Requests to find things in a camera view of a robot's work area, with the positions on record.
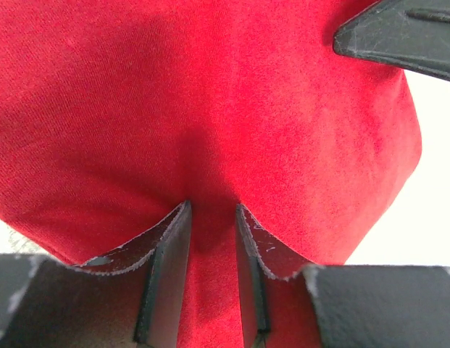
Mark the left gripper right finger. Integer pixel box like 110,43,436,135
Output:
236,205,450,347

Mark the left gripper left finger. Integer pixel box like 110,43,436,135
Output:
0,202,192,347

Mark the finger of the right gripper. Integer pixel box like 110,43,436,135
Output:
333,0,450,82

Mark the red t-shirt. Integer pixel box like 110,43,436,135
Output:
0,1,422,347

